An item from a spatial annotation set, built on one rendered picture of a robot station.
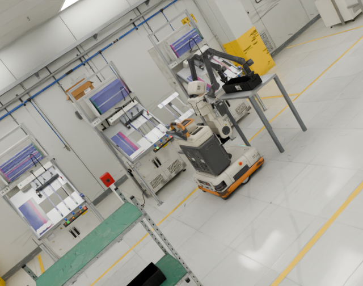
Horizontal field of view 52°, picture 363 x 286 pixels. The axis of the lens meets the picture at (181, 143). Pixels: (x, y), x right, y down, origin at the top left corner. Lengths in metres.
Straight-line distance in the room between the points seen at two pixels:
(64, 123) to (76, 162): 0.69
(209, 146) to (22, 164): 2.43
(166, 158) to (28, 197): 1.92
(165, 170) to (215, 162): 1.51
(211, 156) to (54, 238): 2.36
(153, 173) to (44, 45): 2.91
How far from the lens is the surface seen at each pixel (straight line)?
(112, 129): 5.33
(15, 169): 5.16
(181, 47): 5.80
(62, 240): 5.24
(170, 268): 3.18
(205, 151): 4.01
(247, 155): 4.25
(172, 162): 5.48
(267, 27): 8.71
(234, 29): 7.55
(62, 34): 6.88
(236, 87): 4.51
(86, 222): 5.23
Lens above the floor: 1.97
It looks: 17 degrees down
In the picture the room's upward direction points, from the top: 34 degrees counter-clockwise
